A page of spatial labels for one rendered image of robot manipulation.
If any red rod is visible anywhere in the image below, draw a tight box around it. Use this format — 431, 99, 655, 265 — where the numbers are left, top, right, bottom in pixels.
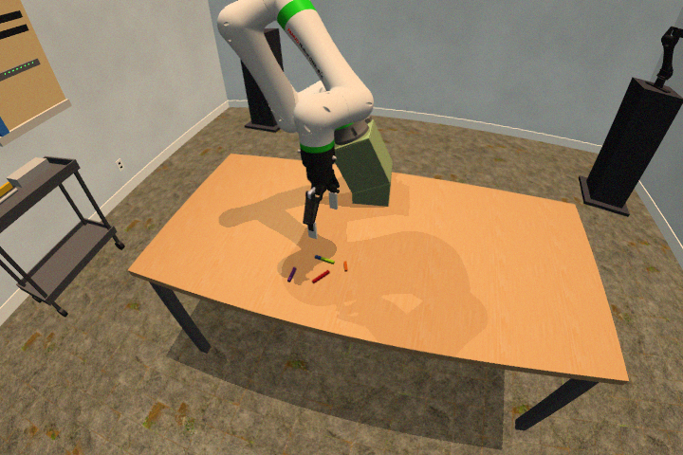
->
312, 270, 330, 283

